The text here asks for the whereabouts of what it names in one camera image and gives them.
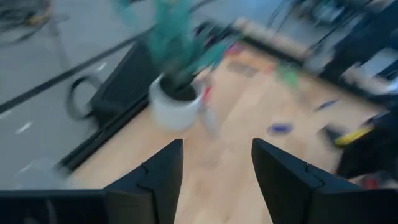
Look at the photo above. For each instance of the royal blue printed eraser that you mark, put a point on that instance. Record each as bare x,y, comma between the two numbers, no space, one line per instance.
280,128

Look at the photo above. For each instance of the blue crayon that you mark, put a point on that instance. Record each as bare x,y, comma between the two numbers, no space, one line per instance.
326,105

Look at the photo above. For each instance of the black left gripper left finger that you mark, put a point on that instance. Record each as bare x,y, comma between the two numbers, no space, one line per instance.
140,199

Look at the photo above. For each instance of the green plant in white pot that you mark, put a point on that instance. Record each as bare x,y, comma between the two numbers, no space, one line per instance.
174,112

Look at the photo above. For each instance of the green scissors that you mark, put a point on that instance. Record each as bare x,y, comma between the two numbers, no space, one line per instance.
288,76

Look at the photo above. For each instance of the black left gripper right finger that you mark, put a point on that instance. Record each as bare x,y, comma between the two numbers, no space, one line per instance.
295,193

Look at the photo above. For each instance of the red and grey scissors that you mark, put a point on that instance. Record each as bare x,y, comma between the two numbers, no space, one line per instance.
210,121

